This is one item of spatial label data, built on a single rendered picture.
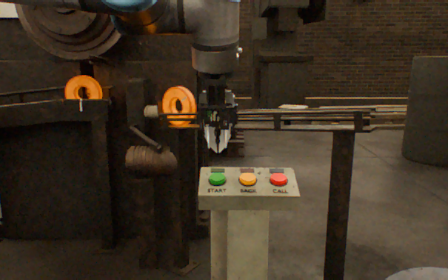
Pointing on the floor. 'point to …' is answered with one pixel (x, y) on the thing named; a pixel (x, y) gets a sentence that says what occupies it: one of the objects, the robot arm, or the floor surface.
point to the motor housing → (149, 197)
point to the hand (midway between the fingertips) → (218, 145)
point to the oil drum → (440, 112)
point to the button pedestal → (247, 215)
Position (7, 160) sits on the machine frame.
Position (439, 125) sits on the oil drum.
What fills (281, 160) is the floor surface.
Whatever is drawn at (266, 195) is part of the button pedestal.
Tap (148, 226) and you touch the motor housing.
